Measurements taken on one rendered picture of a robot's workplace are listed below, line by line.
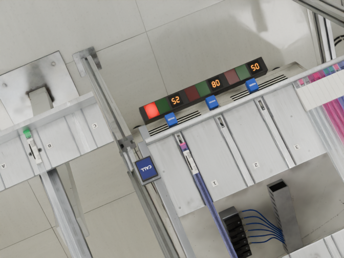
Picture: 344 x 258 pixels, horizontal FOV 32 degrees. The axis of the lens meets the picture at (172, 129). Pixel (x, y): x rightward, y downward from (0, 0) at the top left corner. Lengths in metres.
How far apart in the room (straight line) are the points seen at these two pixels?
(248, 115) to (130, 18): 0.75
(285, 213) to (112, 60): 0.81
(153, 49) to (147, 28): 0.08
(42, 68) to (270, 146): 0.92
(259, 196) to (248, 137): 0.35
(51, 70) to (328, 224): 1.05
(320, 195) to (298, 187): 0.09
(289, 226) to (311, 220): 0.11
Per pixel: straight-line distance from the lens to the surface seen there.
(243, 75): 1.52
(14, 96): 2.12
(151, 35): 2.13
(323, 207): 1.91
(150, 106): 1.49
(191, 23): 2.16
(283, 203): 1.77
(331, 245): 1.46
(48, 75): 2.10
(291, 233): 1.85
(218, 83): 1.51
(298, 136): 1.49
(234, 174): 1.45
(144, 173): 1.39
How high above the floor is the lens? 1.97
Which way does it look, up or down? 59 degrees down
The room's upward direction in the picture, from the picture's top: 147 degrees clockwise
